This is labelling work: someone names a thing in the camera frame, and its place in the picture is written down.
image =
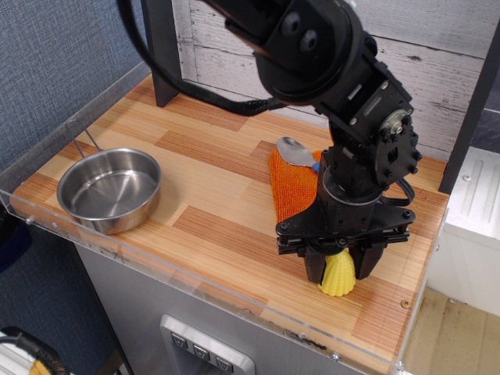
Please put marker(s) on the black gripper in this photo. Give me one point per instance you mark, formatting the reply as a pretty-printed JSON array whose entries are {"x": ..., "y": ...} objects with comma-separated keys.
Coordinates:
[{"x": 329, "y": 224}]

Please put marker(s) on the yellow toy corn cob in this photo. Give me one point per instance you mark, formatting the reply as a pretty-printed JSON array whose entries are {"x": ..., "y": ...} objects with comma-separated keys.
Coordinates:
[{"x": 339, "y": 275}]

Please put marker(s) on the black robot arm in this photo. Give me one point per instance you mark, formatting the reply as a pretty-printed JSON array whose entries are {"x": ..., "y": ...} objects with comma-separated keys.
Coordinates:
[{"x": 316, "y": 53}]

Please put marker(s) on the yellow object bottom left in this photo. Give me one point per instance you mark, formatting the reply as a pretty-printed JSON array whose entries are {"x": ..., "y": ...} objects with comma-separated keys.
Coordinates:
[{"x": 38, "y": 368}]

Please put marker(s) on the orange knitted cloth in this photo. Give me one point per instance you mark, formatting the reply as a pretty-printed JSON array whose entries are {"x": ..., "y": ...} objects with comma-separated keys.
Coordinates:
[{"x": 294, "y": 187}]

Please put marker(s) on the white metal box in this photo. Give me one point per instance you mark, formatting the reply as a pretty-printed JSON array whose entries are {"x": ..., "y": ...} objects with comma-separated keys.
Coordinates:
[{"x": 465, "y": 263}]

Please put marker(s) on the silver dispenser button panel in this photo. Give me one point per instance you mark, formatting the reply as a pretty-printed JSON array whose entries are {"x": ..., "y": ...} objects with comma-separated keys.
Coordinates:
[{"x": 194, "y": 352}]

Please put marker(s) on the silver toy fridge cabinet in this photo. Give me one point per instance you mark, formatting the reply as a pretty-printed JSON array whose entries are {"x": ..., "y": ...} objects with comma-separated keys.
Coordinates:
[{"x": 135, "y": 296}]

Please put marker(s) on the stainless steel pot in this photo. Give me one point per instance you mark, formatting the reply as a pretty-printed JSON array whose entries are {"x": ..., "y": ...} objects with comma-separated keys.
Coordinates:
[{"x": 111, "y": 190}]

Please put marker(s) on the blue handled metal spoon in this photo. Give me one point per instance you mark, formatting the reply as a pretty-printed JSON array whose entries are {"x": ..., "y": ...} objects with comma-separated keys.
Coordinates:
[{"x": 295, "y": 154}]

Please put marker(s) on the clear acrylic guard rail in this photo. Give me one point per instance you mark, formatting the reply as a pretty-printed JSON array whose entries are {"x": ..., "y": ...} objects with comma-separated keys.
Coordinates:
[{"x": 216, "y": 217}]

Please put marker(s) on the right black vertical post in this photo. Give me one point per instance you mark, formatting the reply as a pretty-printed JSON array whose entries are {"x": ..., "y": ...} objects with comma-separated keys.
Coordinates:
[{"x": 473, "y": 113}]

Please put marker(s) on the black vertical post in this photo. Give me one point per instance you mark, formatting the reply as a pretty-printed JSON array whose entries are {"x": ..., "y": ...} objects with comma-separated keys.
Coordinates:
[
  {"x": 473, "y": 113},
  {"x": 161, "y": 34}
]

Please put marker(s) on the left black vertical post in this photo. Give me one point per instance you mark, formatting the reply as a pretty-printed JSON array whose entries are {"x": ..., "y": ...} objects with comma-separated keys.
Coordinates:
[{"x": 161, "y": 34}]

